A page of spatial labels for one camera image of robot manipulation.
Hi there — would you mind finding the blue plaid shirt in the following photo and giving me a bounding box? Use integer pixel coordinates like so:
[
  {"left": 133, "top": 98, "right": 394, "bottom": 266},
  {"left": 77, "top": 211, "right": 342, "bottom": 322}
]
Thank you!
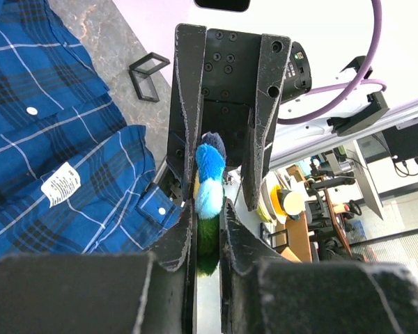
[{"left": 0, "top": 1, "right": 180, "bottom": 258}]

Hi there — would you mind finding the white shirt label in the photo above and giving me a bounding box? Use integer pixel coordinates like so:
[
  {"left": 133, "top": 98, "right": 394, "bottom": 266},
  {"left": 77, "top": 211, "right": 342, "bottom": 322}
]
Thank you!
[{"left": 40, "top": 162, "right": 81, "bottom": 208}]

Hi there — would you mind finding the black display box near right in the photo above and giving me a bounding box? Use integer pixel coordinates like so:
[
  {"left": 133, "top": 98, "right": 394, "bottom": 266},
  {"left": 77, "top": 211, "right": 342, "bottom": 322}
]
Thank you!
[{"left": 128, "top": 52, "right": 170, "bottom": 103}]

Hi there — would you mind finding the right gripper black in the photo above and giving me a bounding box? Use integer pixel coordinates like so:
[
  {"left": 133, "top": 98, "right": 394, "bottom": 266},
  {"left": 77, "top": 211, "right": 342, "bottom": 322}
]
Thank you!
[{"left": 167, "top": 24, "right": 291, "bottom": 211}]

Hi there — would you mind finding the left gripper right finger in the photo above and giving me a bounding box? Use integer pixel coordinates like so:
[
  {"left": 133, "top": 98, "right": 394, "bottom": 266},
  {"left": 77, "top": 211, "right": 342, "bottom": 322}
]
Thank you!
[{"left": 220, "top": 200, "right": 418, "bottom": 333}]

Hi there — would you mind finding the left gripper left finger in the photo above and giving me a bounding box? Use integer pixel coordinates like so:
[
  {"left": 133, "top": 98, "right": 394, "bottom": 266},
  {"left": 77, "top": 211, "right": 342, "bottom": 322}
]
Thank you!
[{"left": 0, "top": 202, "right": 195, "bottom": 333}]

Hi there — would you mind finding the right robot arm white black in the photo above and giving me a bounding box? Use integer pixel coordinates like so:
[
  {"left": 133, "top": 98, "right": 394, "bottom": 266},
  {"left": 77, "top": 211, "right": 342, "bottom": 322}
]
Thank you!
[{"left": 166, "top": 15, "right": 382, "bottom": 210}]

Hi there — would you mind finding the colourful flower plush brooch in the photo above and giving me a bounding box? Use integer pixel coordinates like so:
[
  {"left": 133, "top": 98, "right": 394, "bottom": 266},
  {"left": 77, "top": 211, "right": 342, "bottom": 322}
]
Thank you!
[{"left": 193, "top": 132, "right": 226, "bottom": 277}]

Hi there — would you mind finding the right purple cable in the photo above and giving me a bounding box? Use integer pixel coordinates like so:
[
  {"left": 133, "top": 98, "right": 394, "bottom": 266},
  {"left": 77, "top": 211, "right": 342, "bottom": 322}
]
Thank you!
[{"left": 277, "top": 0, "right": 387, "bottom": 126}]

